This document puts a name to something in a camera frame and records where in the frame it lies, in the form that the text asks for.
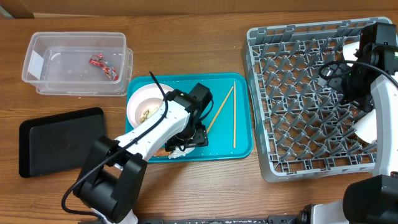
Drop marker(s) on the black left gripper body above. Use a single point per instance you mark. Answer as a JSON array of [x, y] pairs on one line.
[[192, 137]]

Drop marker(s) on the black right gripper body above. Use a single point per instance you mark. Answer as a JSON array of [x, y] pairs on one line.
[[352, 89]]

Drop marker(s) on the white tissue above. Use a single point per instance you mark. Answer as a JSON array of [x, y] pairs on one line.
[[178, 153]]

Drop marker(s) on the white cup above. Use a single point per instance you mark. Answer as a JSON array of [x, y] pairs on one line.
[[366, 127]]

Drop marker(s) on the red snack wrapper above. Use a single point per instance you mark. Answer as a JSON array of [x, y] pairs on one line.
[[109, 70]]

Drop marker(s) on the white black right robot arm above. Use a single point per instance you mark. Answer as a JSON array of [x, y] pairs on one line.
[[372, 200]]

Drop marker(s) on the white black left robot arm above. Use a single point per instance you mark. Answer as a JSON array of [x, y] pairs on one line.
[[112, 175]]

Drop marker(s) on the grey dishwasher rack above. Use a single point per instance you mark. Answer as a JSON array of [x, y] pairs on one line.
[[302, 130]]

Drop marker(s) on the left wooden chopstick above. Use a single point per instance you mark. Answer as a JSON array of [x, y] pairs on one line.
[[219, 109]]

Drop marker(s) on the orange carrot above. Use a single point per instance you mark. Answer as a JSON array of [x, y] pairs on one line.
[[162, 153]]

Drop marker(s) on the teal serving tray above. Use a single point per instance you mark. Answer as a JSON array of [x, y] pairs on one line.
[[221, 134]]

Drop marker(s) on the pink bowl with rice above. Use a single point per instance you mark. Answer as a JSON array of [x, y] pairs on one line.
[[145, 109]]

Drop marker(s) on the pink plate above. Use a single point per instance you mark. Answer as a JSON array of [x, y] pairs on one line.
[[143, 93]]

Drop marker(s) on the clear plastic bin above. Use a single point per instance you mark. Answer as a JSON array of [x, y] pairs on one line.
[[57, 63]]

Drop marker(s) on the black plastic tray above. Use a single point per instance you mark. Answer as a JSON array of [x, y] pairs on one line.
[[59, 142]]

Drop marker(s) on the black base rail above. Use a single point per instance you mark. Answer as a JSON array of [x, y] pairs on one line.
[[273, 219]]

